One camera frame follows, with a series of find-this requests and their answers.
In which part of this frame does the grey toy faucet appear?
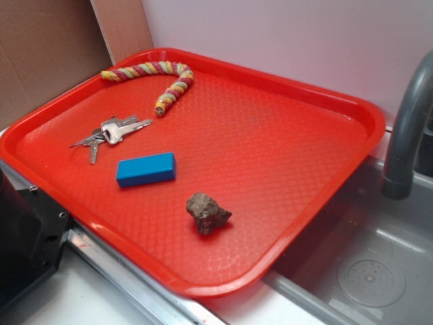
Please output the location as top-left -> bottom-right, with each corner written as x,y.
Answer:
381,51 -> 432,200

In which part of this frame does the silver key bunch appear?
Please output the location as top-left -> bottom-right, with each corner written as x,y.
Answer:
70,115 -> 153,165

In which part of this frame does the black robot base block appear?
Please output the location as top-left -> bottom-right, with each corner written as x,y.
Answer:
1,173 -> 72,314

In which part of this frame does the blue rectangular block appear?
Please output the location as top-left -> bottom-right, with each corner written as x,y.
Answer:
116,152 -> 177,188

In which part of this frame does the multicolour twisted rope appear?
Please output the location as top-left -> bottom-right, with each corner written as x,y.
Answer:
100,61 -> 195,116

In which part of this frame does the grey plastic sink basin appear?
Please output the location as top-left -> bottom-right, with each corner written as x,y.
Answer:
264,158 -> 432,324

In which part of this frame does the red plastic tray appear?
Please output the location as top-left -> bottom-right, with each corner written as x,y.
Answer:
1,49 -> 386,298

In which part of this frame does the brown rough rock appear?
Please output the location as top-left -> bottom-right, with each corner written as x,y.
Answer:
186,192 -> 232,236

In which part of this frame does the brown cardboard panel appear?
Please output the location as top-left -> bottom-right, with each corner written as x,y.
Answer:
1,1 -> 153,129

